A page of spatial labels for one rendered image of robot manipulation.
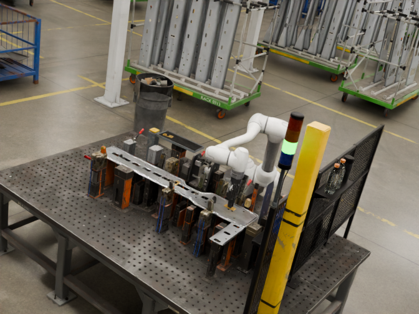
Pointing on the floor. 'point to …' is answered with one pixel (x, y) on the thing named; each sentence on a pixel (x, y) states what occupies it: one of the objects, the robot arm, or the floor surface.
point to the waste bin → (151, 101)
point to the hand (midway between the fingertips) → (231, 202)
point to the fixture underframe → (64, 263)
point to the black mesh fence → (316, 217)
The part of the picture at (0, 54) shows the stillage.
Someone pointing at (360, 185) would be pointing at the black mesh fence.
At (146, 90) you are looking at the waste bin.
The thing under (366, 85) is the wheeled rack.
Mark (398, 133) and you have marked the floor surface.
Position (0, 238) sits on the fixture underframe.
